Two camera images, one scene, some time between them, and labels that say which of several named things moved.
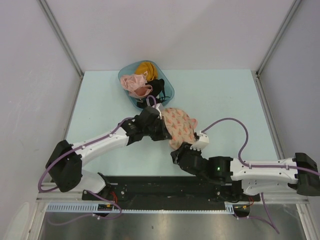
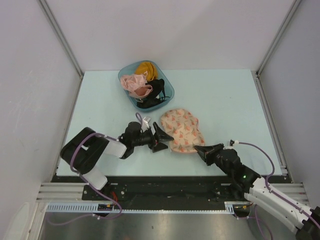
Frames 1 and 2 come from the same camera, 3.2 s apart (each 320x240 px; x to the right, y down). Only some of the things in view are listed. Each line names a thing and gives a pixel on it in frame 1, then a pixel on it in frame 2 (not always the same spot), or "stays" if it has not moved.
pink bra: (135, 85) stays
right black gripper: (185, 148) to (209, 151)
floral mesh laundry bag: (181, 126) stays
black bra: (157, 86) stays
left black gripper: (163, 133) to (161, 136)
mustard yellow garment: (148, 67) stays
